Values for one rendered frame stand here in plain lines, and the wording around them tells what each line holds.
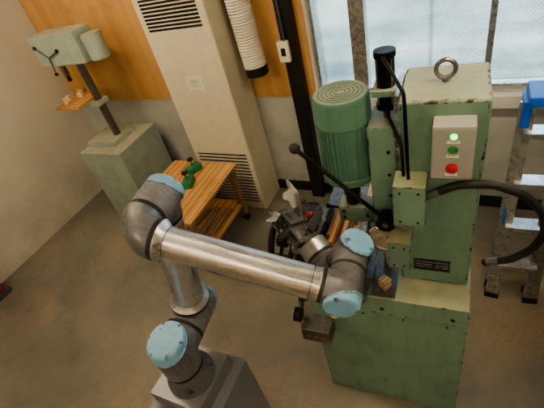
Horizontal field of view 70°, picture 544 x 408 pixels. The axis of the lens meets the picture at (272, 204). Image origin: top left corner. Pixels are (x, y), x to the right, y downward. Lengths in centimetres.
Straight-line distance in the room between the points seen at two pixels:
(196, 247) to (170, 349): 57
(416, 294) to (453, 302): 12
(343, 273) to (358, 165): 42
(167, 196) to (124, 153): 218
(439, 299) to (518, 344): 96
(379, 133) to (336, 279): 47
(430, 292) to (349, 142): 63
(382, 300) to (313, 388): 88
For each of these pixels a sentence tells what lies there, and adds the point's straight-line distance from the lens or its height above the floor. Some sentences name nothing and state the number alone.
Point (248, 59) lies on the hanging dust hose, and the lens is 265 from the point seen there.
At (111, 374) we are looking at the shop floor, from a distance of 276.
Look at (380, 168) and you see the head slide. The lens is 128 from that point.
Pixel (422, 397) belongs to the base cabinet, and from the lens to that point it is 212.
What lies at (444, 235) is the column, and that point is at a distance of 138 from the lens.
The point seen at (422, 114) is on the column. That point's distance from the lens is 112.
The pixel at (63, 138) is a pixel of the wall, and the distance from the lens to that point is 418.
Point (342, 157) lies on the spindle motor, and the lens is 126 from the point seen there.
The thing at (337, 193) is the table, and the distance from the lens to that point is 179.
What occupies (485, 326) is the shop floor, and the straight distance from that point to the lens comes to 245.
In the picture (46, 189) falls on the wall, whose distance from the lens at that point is 410.
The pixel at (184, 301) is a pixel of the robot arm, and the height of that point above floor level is 95.
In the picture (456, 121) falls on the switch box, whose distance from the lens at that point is 108.
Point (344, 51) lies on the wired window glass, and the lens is 269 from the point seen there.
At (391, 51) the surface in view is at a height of 162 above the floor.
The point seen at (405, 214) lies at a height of 120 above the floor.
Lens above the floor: 203
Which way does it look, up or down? 38 degrees down
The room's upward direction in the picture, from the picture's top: 17 degrees counter-clockwise
